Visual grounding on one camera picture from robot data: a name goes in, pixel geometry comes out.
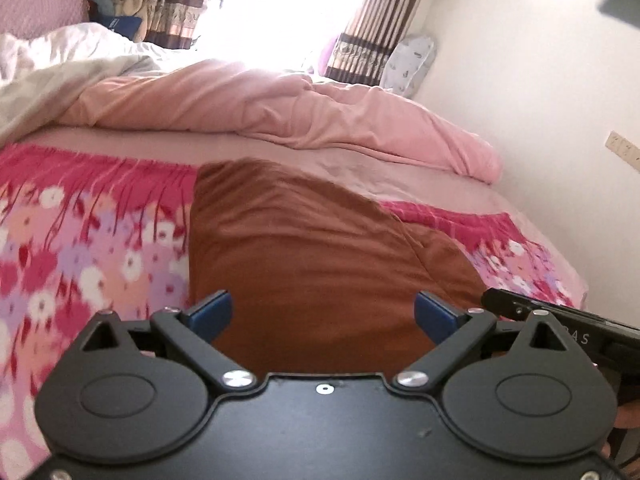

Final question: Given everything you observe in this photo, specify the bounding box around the brown garment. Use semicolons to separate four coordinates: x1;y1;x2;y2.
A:
189;157;497;376

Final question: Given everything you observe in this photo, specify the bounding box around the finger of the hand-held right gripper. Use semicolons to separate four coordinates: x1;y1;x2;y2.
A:
480;287;608;328

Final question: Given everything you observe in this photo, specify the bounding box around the pink floral bed sheet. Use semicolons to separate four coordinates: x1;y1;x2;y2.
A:
0;125;590;468

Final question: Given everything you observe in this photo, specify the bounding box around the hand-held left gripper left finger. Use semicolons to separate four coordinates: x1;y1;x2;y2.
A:
77;290;257;392

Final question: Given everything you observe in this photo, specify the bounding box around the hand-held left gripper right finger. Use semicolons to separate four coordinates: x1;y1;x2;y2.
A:
392;290;566;392

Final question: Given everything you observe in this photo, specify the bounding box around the pink quilt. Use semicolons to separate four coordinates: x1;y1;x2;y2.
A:
55;59;503;185

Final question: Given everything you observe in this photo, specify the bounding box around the striped brown curtain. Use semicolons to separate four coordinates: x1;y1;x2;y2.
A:
141;0;217;52
324;0;442;87

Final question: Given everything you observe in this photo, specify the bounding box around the patterned white cushion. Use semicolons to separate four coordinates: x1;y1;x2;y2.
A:
379;34;438;100

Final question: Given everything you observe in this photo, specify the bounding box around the beige wall socket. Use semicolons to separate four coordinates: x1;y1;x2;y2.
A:
604;130;640;172

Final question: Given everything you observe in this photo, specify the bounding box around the purple padded headboard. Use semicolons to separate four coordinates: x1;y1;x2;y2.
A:
0;0;90;42

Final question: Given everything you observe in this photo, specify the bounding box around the white quilt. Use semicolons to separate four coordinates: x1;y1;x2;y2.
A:
0;22;168;142

